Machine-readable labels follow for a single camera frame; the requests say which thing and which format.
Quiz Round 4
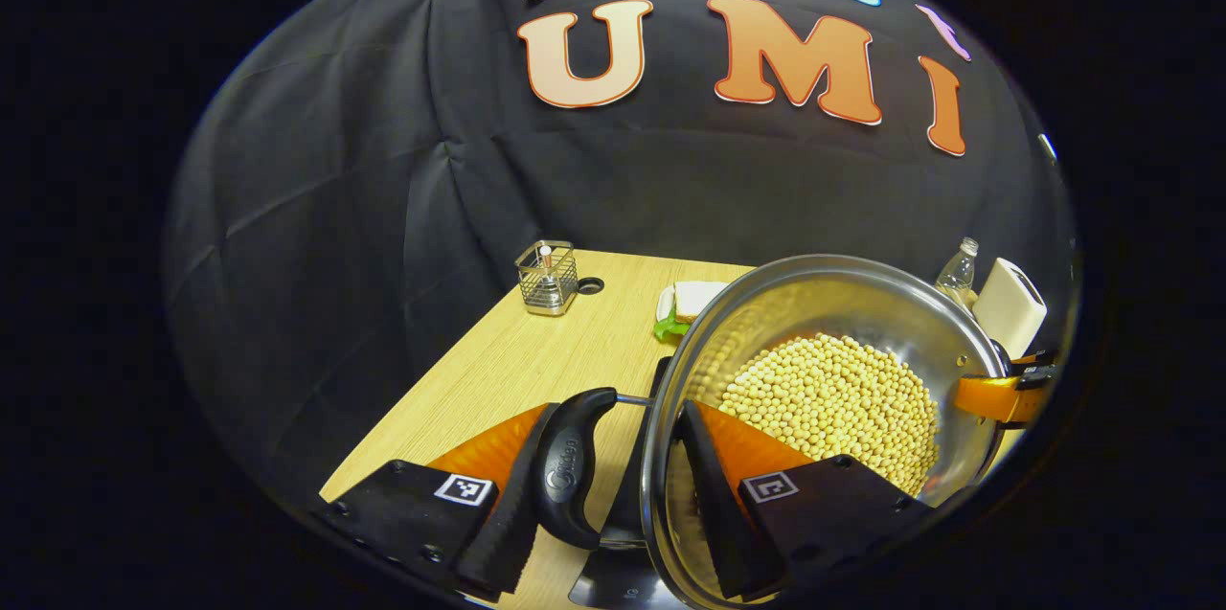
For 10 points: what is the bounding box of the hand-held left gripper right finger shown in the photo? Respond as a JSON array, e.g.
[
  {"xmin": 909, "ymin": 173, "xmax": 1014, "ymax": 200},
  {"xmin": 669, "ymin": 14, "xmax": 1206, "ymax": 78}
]
[{"xmin": 675, "ymin": 399, "xmax": 940, "ymax": 603}]

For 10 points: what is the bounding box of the black induction cooktop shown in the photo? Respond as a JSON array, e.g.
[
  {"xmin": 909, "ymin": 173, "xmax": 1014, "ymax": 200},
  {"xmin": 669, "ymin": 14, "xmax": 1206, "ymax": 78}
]
[{"xmin": 568, "ymin": 356, "xmax": 691, "ymax": 610}]

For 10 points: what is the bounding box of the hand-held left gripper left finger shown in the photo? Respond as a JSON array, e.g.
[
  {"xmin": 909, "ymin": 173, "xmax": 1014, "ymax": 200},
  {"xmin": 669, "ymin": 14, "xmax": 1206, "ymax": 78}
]
[{"xmin": 316, "ymin": 402, "xmax": 566, "ymax": 603}]

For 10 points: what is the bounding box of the pile of yellow soybeans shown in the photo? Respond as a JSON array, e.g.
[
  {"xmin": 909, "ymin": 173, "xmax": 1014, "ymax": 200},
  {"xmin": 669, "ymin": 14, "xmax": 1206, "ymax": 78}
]
[{"xmin": 718, "ymin": 332, "xmax": 942, "ymax": 496}]

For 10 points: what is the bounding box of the white kitchen appliance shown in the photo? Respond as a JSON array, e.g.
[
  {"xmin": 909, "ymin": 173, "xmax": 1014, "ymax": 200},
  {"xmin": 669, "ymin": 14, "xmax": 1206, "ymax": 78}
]
[{"xmin": 972, "ymin": 257, "xmax": 1048, "ymax": 360}]

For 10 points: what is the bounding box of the sandwich with lettuce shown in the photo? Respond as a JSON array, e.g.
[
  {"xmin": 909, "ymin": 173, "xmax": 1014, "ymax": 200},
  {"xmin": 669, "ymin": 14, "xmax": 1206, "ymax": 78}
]
[{"xmin": 654, "ymin": 281, "xmax": 734, "ymax": 341}]

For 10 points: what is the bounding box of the steel pot with black handles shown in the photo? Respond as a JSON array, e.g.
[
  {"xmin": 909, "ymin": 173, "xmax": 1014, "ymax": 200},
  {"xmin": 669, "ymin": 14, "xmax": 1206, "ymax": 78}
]
[{"xmin": 532, "ymin": 254, "xmax": 1016, "ymax": 610}]

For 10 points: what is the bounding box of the black backdrop cloth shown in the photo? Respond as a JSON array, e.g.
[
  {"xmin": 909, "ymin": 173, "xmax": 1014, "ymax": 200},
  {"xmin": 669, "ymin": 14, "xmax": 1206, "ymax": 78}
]
[{"xmin": 163, "ymin": 0, "xmax": 1078, "ymax": 506}]

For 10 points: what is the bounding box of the clear plastic water bottle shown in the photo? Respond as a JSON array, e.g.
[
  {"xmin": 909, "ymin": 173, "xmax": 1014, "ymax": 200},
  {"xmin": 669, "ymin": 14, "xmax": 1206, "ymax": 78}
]
[{"xmin": 936, "ymin": 237, "xmax": 980, "ymax": 309}]

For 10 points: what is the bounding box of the wire mesh holder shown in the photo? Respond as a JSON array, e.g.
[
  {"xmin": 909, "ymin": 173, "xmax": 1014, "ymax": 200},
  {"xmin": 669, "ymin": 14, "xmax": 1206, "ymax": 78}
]
[{"xmin": 514, "ymin": 239, "xmax": 580, "ymax": 317}]

